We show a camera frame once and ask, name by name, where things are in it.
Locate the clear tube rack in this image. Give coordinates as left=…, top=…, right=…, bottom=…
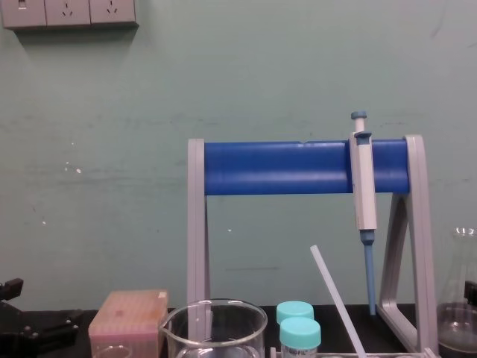
left=269, top=346, right=441, bottom=358

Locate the clear glass stirring rod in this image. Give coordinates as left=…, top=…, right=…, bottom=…
left=309, top=244, right=369, bottom=358

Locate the clear glass beaker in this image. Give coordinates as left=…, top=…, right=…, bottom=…
left=159, top=298, right=269, bottom=358

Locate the glass conical flask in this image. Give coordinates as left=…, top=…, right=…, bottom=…
left=435, top=227, right=477, bottom=358

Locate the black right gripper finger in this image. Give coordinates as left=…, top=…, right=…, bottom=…
left=463, top=280, right=477, bottom=311

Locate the white and blue pipette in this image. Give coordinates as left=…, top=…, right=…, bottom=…
left=350, top=110, right=379, bottom=316

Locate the grey wall socket panel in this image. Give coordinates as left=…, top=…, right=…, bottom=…
left=0, top=0, right=139, bottom=31

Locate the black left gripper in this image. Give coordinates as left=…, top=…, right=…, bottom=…
left=0, top=277, right=85, bottom=358

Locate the pink pipette tip box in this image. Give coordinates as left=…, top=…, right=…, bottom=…
left=88, top=289, right=170, bottom=358

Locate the tube with teal cap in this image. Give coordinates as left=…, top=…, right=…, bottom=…
left=279, top=317, right=323, bottom=358
left=276, top=301, right=315, bottom=326

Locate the grey stand with blue bar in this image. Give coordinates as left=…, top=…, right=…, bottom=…
left=186, top=134, right=440, bottom=355

